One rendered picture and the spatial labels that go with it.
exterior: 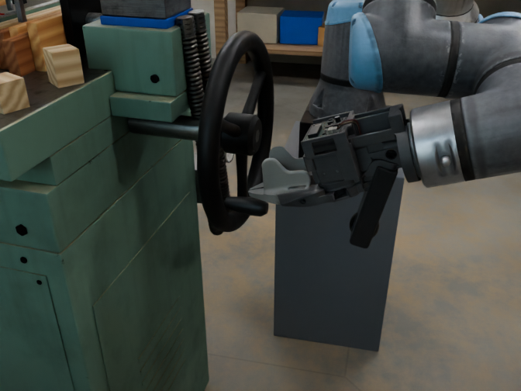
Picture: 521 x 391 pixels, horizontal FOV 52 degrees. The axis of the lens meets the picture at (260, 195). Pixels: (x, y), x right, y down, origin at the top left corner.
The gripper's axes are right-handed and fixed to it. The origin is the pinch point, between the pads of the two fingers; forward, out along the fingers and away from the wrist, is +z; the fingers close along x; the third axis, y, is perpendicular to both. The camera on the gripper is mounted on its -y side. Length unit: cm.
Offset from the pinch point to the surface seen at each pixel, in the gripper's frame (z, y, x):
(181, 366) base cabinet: 41, -45, -18
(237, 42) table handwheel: -0.7, 18.1, -8.3
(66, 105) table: 18.6, 18.5, 4.1
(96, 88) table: 18.5, 18.5, -2.8
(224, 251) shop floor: 64, -60, -89
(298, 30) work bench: 71, -21, -292
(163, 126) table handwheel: 15.4, 9.6, -9.5
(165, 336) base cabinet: 36, -32, -12
